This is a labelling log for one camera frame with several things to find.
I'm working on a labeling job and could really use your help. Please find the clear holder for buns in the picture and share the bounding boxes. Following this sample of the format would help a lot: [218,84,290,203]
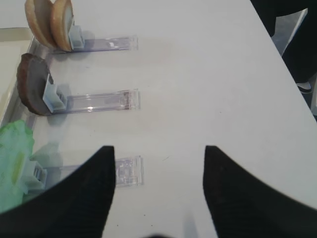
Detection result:
[51,24,138,53]

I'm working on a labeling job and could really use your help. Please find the clear holder for lettuce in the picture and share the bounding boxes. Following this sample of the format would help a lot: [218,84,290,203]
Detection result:
[17,144,144,194]

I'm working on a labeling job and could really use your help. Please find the sesame bun top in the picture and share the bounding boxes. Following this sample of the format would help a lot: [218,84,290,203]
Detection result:
[51,0,74,52]

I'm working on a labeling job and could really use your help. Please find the clear holder for patty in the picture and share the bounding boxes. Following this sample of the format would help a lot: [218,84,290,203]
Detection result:
[43,82,141,115]

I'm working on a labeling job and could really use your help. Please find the white metal tray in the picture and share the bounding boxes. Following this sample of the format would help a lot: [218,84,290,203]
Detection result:
[0,27,33,125]

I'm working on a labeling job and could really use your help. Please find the far bun slice on right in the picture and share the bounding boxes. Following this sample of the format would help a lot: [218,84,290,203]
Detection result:
[24,0,57,49]

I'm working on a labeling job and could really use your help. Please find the green lettuce leaf standing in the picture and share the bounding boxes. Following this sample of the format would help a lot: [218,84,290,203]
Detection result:
[0,120,34,212]

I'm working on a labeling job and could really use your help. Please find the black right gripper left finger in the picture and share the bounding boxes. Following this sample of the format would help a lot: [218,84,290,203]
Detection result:
[0,146,116,238]

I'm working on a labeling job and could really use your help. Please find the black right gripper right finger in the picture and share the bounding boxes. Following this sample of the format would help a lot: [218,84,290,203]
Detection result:
[203,146,317,238]

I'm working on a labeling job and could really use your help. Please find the brown meat patty standing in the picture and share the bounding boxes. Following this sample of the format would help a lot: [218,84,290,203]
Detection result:
[16,53,53,116]

